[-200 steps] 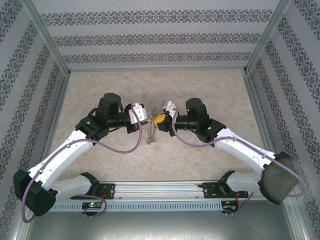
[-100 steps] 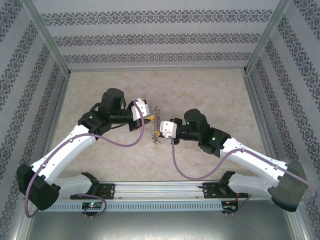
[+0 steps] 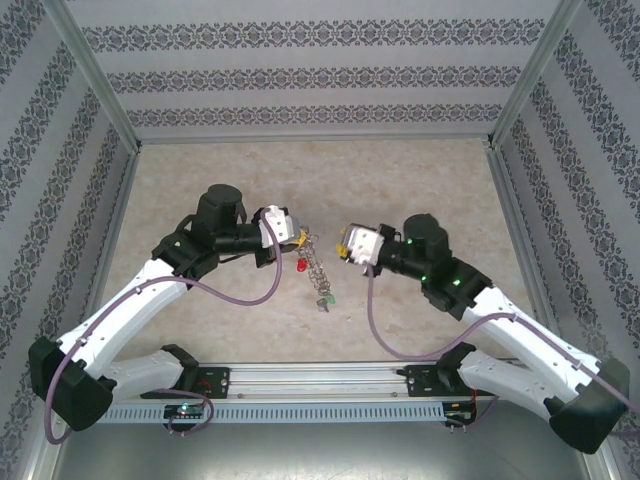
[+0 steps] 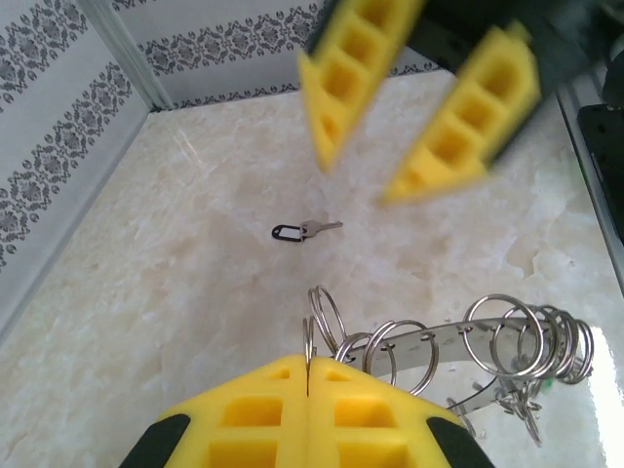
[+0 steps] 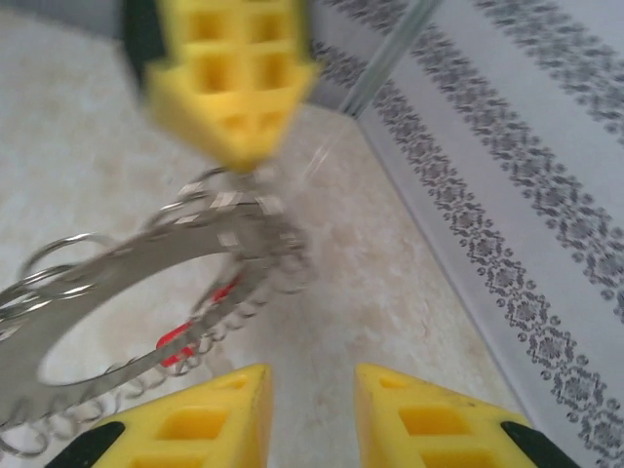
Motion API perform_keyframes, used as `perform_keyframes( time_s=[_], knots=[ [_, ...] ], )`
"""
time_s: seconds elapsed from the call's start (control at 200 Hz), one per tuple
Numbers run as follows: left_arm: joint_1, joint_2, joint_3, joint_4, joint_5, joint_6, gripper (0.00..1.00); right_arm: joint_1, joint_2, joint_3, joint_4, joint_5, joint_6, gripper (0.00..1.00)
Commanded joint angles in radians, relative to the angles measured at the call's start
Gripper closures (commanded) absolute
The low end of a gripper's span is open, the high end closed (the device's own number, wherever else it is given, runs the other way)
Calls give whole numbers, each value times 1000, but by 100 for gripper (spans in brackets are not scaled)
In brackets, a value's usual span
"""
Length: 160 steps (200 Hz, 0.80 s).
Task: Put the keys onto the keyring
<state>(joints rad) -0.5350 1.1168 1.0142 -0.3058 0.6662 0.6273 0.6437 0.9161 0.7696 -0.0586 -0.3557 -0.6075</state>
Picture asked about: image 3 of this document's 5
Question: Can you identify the large keyring with wire loops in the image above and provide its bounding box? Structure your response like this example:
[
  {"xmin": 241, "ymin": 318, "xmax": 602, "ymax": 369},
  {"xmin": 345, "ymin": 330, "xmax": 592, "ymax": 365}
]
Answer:
[{"xmin": 298, "ymin": 227, "xmax": 334, "ymax": 314}]

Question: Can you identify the small circuit board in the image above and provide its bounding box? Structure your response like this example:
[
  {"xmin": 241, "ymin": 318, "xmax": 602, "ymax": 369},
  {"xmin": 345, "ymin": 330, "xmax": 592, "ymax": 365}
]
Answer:
[
  {"xmin": 163, "ymin": 403, "xmax": 206, "ymax": 419},
  {"xmin": 444, "ymin": 399, "xmax": 479, "ymax": 419}
]

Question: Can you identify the grey metal sheet panel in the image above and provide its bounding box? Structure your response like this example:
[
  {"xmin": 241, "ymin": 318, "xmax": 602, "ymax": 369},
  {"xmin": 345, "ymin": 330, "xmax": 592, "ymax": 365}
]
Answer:
[{"xmin": 49, "ymin": 422, "xmax": 599, "ymax": 480}]

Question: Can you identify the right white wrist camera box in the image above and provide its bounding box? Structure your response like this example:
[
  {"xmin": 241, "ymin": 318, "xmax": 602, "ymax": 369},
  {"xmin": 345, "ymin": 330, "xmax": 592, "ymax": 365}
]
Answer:
[{"xmin": 344, "ymin": 223, "xmax": 385, "ymax": 266}]

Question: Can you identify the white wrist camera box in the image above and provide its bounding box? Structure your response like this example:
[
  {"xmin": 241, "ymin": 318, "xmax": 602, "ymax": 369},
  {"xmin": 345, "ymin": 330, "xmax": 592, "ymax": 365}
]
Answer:
[
  {"xmin": 344, "ymin": 223, "xmax": 385, "ymax": 266},
  {"xmin": 259, "ymin": 204, "xmax": 301, "ymax": 249}
]

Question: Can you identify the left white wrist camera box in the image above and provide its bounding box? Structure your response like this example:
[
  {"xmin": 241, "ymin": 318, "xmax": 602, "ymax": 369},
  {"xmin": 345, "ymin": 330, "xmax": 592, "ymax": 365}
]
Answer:
[{"xmin": 259, "ymin": 204, "xmax": 301, "ymax": 249}]

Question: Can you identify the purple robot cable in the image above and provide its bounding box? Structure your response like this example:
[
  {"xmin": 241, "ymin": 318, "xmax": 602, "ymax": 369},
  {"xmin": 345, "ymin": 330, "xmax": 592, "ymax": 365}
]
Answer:
[
  {"xmin": 364, "ymin": 264, "xmax": 640, "ymax": 439},
  {"xmin": 45, "ymin": 219, "xmax": 285, "ymax": 446}
]

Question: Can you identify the aluminium back rail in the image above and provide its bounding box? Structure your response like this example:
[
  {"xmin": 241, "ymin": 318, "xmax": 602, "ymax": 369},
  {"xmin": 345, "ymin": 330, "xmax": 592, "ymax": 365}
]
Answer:
[{"xmin": 134, "ymin": 130, "xmax": 496, "ymax": 147}]

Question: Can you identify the aluminium side rail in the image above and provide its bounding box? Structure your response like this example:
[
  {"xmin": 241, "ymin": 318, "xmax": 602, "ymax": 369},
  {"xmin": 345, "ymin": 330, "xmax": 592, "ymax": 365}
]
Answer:
[
  {"xmin": 67, "ymin": 147, "xmax": 144, "ymax": 364},
  {"xmin": 487, "ymin": 144, "xmax": 569, "ymax": 360}
]

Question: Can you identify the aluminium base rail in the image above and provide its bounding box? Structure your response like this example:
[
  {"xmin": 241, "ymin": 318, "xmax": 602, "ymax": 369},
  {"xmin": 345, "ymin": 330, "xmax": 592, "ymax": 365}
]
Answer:
[{"xmin": 99, "ymin": 360, "xmax": 556, "ymax": 401}]

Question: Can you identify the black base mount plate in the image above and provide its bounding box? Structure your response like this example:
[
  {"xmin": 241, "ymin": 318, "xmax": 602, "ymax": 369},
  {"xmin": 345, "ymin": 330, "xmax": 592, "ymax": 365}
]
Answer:
[
  {"xmin": 192, "ymin": 366, "xmax": 232, "ymax": 400},
  {"xmin": 405, "ymin": 363, "xmax": 497, "ymax": 399}
]

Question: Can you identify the slotted grey cable duct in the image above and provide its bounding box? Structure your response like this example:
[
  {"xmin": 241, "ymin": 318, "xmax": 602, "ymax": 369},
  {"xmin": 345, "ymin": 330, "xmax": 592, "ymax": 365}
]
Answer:
[{"xmin": 102, "ymin": 403, "xmax": 446, "ymax": 424}]

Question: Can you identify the aluminium frame post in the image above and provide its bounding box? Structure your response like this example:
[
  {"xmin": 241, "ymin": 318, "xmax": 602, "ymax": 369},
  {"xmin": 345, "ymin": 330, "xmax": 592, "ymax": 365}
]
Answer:
[
  {"xmin": 38, "ymin": 0, "xmax": 144, "ymax": 151},
  {"xmin": 487, "ymin": 0, "xmax": 585, "ymax": 151}
]

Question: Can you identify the aluminium frame bar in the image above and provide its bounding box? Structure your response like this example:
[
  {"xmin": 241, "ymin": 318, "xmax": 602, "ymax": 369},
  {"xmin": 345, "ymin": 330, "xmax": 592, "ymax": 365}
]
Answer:
[
  {"xmin": 19, "ymin": 434, "xmax": 61, "ymax": 480},
  {"xmin": 592, "ymin": 449, "xmax": 619, "ymax": 480}
]

